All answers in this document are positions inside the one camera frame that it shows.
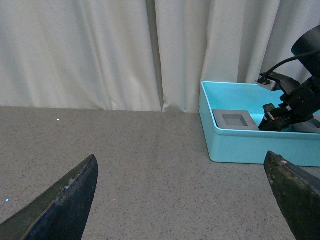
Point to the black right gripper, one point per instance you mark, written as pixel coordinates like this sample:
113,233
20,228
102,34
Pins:
299,102

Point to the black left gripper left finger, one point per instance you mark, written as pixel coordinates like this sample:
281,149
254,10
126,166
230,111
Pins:
59,213

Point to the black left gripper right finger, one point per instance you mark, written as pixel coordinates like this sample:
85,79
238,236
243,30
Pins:
297,194

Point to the gray cube with square hole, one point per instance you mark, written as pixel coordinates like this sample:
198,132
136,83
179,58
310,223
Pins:
234,120

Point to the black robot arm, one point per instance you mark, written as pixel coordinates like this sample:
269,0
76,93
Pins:
308,50

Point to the light blue plastic box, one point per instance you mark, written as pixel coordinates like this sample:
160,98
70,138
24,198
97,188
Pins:
249,146

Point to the white curtain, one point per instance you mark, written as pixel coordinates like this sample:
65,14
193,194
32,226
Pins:
140,55

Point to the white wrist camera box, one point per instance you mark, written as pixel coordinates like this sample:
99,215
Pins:
266,83

